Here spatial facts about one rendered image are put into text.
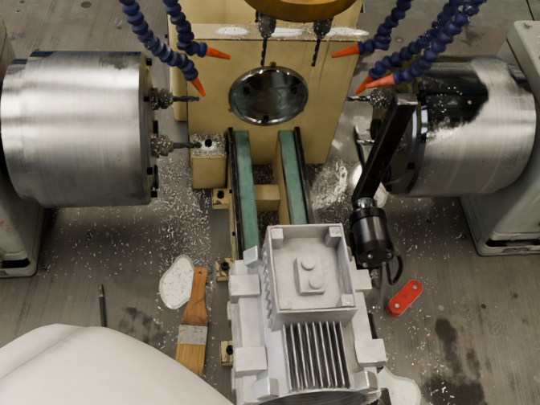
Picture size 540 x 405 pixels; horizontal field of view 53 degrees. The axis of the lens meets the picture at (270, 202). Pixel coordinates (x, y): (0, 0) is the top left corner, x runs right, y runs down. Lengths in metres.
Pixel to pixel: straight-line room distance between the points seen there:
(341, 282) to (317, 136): 0.48
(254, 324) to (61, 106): 0.40
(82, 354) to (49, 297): 0.88
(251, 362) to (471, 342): 0.53
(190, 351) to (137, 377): 0.80
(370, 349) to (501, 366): 0.43
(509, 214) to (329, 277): 0.48
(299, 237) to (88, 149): 0.32
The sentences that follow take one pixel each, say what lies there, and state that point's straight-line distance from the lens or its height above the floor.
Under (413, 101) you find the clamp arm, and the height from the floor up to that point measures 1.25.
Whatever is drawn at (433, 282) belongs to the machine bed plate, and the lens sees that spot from 1.14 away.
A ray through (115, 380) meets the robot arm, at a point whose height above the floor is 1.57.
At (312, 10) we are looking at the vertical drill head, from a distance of 0.72.
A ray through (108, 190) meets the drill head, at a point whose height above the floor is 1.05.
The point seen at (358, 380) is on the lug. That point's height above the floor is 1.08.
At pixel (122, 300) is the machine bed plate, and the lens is 1.04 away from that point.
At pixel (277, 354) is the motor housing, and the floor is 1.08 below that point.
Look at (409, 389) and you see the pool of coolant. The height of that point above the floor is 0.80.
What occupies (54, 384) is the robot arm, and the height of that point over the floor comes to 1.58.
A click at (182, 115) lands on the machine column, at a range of 1.24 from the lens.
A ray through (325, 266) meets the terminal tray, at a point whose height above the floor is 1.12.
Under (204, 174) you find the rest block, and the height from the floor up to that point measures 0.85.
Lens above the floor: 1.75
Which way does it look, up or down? 57 degrees down
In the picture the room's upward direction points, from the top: 11 degrees clockwise
